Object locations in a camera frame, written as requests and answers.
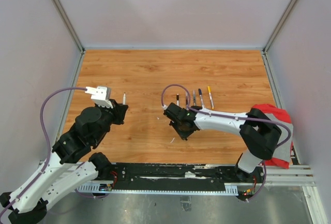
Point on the white pen with lettering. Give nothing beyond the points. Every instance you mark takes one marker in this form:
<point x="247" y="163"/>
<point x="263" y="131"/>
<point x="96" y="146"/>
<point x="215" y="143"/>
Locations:
<point x="201" y="100"/>

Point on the white marker yellow end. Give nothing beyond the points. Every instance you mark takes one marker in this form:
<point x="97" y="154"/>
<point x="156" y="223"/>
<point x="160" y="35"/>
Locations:
<point x="211" y="100"/>

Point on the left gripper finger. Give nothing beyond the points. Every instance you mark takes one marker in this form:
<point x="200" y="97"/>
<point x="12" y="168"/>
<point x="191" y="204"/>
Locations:
<point x="115" y="105"/>
<point x="121" y="110"/>

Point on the purple gel pen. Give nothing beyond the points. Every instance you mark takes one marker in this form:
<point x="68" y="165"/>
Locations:
<point x="186" y="100"/>

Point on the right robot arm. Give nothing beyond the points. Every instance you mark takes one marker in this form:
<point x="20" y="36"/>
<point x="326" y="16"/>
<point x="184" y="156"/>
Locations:
<point x="259" y="133"/>

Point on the aluminium frame rail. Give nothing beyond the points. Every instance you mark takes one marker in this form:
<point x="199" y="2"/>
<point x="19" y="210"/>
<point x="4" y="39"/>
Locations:
<point x="295" y="175"/>

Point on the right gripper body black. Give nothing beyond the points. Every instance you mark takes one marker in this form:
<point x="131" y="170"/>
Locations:
<point x="182" y="133"/>

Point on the white pen black end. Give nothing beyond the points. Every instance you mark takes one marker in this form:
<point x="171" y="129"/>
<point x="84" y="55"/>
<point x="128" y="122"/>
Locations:
<point x="124" y="98"/>

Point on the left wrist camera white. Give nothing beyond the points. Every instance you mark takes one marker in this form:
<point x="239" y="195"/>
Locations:
<point x="100" y="96"/>

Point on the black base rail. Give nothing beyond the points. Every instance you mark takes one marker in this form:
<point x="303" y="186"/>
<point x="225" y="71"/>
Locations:
<point x="179" y="177"/>

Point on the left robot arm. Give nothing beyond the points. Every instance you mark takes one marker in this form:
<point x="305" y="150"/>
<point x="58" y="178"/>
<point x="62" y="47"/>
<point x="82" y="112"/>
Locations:
<point x="31" y="201"/>

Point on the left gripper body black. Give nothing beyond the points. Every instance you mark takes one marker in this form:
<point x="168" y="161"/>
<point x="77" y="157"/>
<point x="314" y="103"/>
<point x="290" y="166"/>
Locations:
<point x="108" y="114"/>

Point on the blue gel pen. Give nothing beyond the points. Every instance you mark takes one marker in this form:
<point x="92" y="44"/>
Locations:
<point x="194" y="98"/>

